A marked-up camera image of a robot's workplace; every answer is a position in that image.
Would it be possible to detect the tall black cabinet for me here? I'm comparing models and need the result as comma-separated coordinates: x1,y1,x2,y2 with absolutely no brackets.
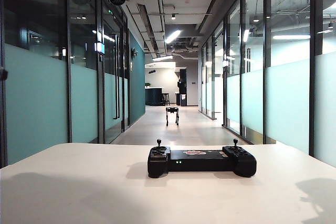
179,68,188,96

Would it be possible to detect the black bin with white label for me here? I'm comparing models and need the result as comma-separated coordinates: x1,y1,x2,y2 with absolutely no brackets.
176,93,188,106

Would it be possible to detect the black quadruped robot dog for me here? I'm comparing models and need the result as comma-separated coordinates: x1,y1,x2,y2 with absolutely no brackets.
165,106,181,127

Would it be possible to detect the long vertical door handle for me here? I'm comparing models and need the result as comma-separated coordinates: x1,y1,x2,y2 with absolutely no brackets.
113,33,120,120

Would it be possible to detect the dark bar counter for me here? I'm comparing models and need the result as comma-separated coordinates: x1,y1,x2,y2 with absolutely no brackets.
145,87,163,106

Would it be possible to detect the black remote control with sticker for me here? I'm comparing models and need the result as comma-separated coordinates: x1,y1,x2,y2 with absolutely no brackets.
146,138,258,179

